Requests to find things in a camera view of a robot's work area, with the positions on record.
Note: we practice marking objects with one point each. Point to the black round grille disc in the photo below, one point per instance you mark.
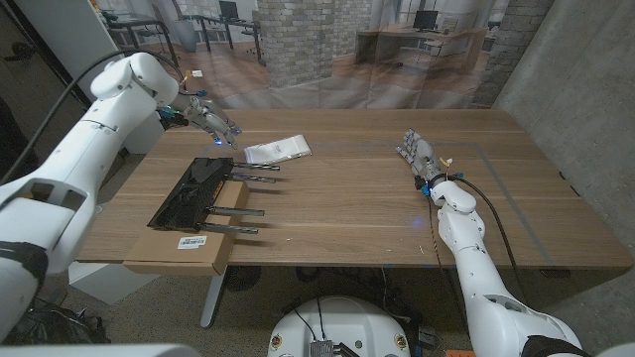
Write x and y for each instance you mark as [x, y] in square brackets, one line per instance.
[242, 277]

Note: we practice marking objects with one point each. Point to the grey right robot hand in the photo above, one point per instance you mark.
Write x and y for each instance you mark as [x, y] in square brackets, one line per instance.
[421, 156]

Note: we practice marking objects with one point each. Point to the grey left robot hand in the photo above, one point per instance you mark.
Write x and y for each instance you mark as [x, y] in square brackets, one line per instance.
[206, 116]

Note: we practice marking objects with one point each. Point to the white cabinet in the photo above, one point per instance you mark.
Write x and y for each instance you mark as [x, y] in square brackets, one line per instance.
[69, 35]

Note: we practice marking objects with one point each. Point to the printed office backdrop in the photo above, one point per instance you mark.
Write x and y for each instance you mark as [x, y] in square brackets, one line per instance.
[307, 54]

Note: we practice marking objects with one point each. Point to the black router with antennas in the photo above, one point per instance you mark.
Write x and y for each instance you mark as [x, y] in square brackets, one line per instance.
[193, 193]

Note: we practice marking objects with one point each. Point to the white plastic pouch with label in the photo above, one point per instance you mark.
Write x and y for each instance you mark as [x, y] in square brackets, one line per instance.
[278, 149]

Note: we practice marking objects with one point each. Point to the black bag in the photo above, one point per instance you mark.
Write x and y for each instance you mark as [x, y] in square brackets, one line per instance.
[49, 324]

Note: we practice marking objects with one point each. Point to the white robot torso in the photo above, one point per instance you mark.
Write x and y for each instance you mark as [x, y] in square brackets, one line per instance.
[342, 322]

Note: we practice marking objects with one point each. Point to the brown cardboard package box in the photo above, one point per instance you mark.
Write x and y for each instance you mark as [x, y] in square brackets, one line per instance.
[168, 253]

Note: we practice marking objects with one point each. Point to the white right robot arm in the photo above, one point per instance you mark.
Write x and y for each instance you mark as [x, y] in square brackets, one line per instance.
[476, 277]

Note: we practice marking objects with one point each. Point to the white table leg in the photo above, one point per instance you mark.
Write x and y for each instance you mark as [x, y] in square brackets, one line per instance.
[213, 297]

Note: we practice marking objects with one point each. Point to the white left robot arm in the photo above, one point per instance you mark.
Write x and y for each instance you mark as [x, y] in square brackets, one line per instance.
[84, 158]

